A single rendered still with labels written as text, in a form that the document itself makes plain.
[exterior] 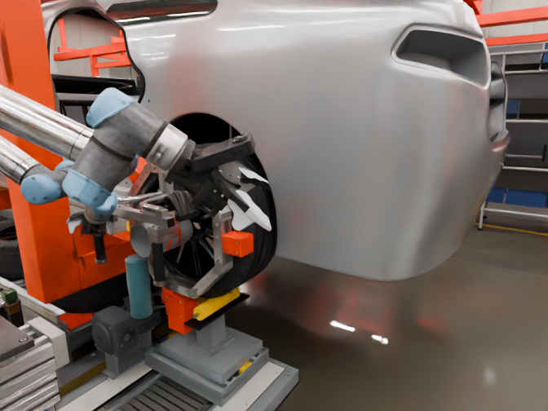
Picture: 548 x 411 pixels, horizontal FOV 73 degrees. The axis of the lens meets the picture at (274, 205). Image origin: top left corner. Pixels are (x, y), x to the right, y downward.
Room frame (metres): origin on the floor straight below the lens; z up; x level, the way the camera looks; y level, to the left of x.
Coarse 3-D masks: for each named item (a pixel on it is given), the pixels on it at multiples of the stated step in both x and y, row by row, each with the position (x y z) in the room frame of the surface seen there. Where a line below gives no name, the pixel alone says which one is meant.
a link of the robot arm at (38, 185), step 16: (0, 144) 0.93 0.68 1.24; (0, 160) 0.91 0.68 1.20; (16, 160) 0.92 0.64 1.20; (32, 160) 0.94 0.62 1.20; (16, 176) 0.91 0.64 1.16; (32, 176) 0.89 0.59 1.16; (48, 176) 0.91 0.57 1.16; (64, 176) 0.96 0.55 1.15; (32, 192) 0.88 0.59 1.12; (48, 192) 0.89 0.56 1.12; (64, 192) 0.95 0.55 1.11
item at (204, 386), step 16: (144, 352) 1.58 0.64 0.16; (160, 352) 1.60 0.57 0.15; (160, 368) 1.52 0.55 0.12; (176, 368) 1.46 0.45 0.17; (240, 368) 1.49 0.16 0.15; (256, 368) 1.52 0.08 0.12; (192, 384) 1.40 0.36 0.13; (208, 384) 1.38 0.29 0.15; (224, 384) 1.37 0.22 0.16; (240, 384) 1.42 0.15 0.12; (224, 400) 1.33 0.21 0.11
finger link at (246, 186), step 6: (240, 168) 0.72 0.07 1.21; (246, 174) 0.72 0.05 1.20; (252, 174) 0.74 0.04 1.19; (246, 180) 0.71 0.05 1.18; (252, 180) 0.73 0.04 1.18; (258, 180) 0.73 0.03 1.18; (264, 180) 0.75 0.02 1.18; (246, 186) 0.75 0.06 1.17; (252, 186) 0.75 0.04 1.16; (264, 186) 0.75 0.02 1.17; (270, 186) 0.76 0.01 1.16
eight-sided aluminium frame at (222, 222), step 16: (144, 176) 1.49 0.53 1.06; (128, 192) 1.55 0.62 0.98; (144, 192) 1.56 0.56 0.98; (224, 208) 1.30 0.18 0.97; (224, 224) 1.31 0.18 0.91; (224, 256) 1.28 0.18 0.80; (208, 272) 1.30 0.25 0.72; (224, 272) 1.30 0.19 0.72; (176, 288) 1.41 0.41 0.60; (192, 288) 1.35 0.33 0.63; (208, 288) 1.36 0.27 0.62
